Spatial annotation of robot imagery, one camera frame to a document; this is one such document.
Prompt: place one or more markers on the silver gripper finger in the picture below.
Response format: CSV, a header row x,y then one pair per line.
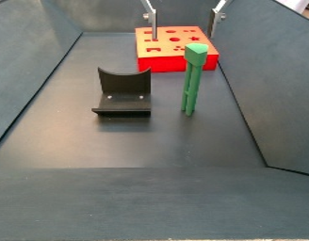
x,y
151,16
216,16

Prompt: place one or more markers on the red foam shape board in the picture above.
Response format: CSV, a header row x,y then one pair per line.
x,y
161,55

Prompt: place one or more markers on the black curved holder stand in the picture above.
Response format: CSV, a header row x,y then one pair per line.
x,y
125,93

